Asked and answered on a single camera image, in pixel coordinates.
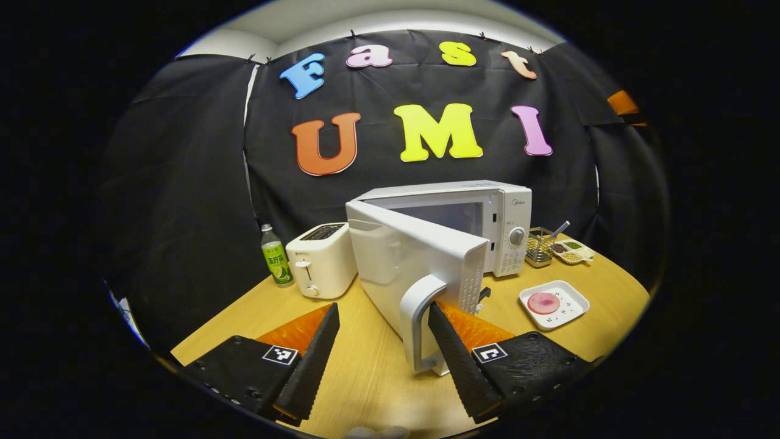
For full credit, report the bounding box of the white divided grain dish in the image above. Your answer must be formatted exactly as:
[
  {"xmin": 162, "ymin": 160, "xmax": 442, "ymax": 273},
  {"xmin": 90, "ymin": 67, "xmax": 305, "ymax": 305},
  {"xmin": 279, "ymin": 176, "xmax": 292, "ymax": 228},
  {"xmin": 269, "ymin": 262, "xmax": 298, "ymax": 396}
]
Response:
[{"xmin": 551, "ymin": 239, "xmax": 595, "ymax": 265}]

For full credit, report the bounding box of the white toaster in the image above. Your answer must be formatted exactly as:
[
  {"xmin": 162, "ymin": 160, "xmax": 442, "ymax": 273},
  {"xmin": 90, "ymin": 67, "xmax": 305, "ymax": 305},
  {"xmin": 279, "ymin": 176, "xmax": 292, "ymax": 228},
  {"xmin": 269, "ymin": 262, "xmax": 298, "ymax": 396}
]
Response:
[{"xmin": 285, "ymin": 222, "xmax": 358, "ymax": 300}]

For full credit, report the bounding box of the black backdrop cloth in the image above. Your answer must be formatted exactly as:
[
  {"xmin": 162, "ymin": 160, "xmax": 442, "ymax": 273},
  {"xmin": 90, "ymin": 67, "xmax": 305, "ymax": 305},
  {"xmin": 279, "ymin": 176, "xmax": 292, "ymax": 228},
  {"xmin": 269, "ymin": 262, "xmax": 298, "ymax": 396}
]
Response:
[{"xmin": 97, "ymin": 29, "xmax": 671, "ymax": 354}]

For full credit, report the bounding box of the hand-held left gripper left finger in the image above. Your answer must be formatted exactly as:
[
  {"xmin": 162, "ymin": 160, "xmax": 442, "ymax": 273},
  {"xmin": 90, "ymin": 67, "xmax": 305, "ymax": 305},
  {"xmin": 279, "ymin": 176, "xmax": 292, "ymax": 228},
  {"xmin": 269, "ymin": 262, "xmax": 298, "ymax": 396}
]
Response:
[{"xmin": 180, "ymin": 302, "xmax": 341, "ymax": 427}]

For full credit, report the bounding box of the white microwave oven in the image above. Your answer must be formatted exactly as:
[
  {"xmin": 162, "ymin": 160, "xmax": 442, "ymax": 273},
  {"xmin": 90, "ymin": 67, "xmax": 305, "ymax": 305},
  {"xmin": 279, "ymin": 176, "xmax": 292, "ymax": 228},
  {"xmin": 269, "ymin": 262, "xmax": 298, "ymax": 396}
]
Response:
[{"xmin": 345, "ymin": 179, "xmax": 533, "ymax": 376}]

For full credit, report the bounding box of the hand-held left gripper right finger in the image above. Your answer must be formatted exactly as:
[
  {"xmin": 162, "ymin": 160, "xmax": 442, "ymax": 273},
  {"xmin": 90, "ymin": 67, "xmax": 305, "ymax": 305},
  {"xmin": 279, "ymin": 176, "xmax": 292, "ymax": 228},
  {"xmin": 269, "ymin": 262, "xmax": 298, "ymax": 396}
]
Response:
[{"xmin": 428, "ymin": 302, "xmax": 595, "ymax": 424}]

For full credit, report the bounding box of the pink ham slice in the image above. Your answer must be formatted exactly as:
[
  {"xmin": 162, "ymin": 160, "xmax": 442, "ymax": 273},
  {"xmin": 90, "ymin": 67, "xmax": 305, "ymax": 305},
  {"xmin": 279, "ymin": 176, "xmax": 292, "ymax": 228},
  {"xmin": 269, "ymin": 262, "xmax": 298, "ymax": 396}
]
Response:
[{"xmin": 527, "ymin": 292, "xmax": 561, "ymax": 315}]

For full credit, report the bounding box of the green label drink bottle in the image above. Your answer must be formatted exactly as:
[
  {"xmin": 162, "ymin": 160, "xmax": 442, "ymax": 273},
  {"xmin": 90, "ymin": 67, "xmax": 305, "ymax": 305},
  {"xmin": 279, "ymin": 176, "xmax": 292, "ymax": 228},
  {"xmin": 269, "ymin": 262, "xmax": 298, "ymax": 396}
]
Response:
[{"xmin": 260, "ymin": 223, "xmax": 294, "ymax": 288}]

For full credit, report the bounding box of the metal wire basket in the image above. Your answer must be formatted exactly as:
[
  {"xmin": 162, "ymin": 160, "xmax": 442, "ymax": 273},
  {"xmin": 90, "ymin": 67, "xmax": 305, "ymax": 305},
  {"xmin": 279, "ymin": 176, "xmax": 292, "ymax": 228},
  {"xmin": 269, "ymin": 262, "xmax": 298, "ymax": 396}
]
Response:
[{"xmin": 525, "ymin": 227, "xmax": 555, "ymax": 269}]

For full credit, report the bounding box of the white square plate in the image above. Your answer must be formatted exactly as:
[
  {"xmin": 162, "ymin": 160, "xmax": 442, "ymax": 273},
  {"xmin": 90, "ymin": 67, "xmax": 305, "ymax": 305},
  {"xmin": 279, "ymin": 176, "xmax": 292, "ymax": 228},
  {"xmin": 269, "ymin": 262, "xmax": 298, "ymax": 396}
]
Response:
[{"xmin": 519, "ymin": 280, "xmax": 590, "ymax": 331}]

